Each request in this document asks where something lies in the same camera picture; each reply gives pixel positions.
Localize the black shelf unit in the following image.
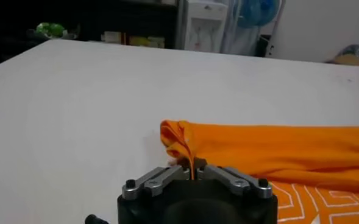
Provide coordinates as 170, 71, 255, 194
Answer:
0, 0, 180, 71

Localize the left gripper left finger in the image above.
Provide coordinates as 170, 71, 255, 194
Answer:
121, 166, 191, 201

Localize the large white table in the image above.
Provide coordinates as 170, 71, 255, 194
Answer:
0, 38, 359, 224

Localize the white water dispenser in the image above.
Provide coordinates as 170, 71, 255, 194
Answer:
183, 0, 229, 53

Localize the orange t-shirt with white print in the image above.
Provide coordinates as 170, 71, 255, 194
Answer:
160, 119, 359, 224

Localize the bowl with green items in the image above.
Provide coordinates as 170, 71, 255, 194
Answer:
35, 22, 67, 39

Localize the blue water jug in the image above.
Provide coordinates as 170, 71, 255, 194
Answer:
236, 0, 280, 28

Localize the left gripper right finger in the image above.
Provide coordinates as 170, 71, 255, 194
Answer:
197, 165, 273, 199

